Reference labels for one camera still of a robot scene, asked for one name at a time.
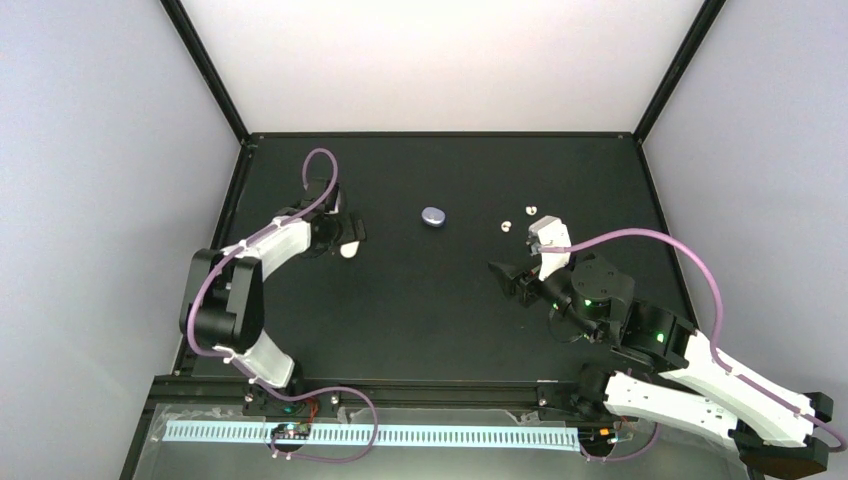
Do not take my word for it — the white oval capsule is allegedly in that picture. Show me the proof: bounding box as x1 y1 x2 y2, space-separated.
339 241 360 259

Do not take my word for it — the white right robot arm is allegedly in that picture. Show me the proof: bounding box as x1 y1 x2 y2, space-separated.
488 254 833 479

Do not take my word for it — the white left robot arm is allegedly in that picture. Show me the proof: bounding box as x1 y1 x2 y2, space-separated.
180 200 367 390

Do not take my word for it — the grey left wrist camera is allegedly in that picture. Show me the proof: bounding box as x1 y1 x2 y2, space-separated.
328 188 347 215

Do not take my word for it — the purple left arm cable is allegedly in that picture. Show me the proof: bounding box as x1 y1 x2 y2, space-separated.
186 148 340 399

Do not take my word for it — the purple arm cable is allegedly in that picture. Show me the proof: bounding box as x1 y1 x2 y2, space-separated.
536 228 848 455
186 148 340 399

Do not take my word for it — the light blue slotted cable duct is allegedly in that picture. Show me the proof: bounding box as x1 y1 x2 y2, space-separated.
159 420 580 452

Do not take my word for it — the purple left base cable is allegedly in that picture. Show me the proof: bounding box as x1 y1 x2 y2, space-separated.
268 386 380 465

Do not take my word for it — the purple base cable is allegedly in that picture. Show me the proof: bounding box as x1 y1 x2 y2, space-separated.
268 386 380 465
578 367 665 464

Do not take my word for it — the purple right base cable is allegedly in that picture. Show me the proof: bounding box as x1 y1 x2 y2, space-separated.
578 367 665 464

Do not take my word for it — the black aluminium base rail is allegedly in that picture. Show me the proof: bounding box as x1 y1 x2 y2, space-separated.
143 375 618 427

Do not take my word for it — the black frame post left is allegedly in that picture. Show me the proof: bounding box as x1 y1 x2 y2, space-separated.
160 0 250 144

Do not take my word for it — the black frame post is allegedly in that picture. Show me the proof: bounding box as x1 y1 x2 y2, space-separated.
633 0 726 145
160 0 250 144

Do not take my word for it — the black frame post right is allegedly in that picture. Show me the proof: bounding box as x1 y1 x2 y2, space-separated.
633 0 726 145

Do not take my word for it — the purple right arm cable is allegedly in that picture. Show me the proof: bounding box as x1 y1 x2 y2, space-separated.
536 228 848 455

